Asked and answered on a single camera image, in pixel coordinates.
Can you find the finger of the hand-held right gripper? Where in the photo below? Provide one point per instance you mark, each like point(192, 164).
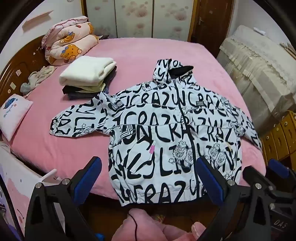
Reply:
point(278, 168)
point(254, 173)

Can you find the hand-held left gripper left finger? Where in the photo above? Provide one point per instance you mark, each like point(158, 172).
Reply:
point(89, 176)

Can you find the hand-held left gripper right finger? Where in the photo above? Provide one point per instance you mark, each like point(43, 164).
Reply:
point(209, 178)

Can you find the white black lettered jacket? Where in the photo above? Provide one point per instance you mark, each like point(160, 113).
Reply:
point(161, 139)

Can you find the person's left forearm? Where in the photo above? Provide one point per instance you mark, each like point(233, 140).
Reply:
point(150, 229)

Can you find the stack of folded clothes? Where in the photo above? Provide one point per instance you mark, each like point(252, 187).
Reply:
point(87, 69)

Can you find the person's left hand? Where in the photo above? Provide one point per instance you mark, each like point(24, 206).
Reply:
point(197, 229)

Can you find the wooden drawer cabinet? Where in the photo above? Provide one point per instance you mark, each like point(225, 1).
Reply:
point(279, 136)

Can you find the pink bed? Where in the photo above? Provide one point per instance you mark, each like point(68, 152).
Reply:
point(69, 143)

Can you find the black folded garment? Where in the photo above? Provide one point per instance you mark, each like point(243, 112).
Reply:
point(74, 89)

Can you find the pale green folded garment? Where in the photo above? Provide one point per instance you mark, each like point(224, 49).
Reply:
point(94, 87)

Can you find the small pink pillow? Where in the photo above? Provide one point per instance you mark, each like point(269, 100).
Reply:
point(13, 115)

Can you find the blue-grey folded garment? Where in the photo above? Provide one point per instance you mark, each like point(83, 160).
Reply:
point(108, 78)

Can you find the lace covered furniture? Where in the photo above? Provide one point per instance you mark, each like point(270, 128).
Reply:
point(254, 69)

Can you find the crumpled grey cloth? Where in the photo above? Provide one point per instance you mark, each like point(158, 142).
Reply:
point(34, 78)

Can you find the rolled bear print quilt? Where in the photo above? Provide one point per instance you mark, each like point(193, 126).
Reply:
point(69, 48)

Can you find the wooden headboard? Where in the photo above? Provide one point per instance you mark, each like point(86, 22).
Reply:
point(18, 62)

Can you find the white flat box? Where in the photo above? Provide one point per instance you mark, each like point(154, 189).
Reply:
point(259, 30)

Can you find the brown wooden door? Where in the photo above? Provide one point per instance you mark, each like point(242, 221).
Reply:
point(212, 20)

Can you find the floral door wardrobe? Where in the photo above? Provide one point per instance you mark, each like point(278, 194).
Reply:
point(134, 18)

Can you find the wooden frame pieces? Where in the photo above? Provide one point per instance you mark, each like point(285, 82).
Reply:
point(288, 48)

